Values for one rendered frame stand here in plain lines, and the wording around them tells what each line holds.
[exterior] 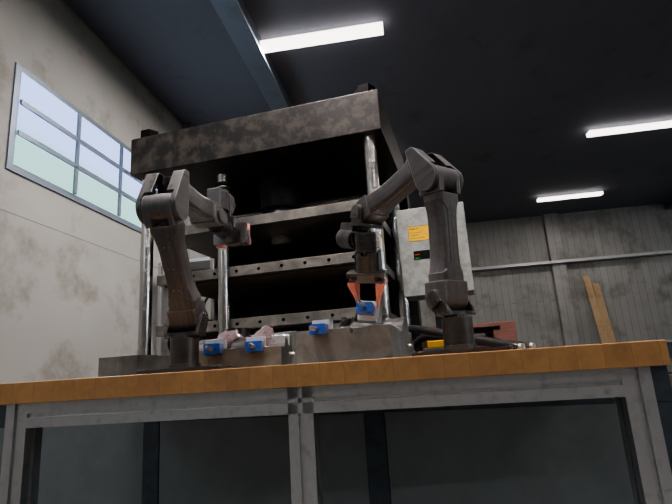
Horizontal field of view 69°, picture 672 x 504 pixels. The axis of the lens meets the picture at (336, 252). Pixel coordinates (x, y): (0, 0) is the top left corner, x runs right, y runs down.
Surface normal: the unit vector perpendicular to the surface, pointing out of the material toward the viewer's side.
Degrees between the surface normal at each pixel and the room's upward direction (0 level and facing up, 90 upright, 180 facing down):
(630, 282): 90
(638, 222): 90
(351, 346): 90
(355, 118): 90
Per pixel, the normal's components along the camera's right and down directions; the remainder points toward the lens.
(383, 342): -0.27, -0.21
